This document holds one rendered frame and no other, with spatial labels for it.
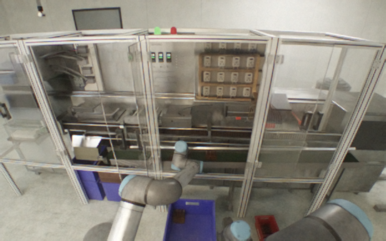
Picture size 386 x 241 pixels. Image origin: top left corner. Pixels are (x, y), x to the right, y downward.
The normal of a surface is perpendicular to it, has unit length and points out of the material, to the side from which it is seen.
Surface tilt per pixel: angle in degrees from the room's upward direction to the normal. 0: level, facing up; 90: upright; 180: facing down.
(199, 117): 90
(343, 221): 8
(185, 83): 90
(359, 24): 90
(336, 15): 90
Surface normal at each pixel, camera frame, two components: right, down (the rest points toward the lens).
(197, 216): 0.00, -0.88
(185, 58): -0.07, 0.48
